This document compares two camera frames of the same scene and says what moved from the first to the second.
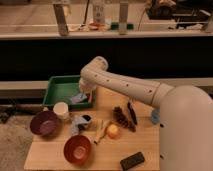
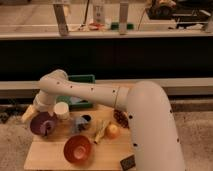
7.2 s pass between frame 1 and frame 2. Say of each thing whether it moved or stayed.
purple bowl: stayed
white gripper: moved
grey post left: stayed
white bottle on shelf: stayed
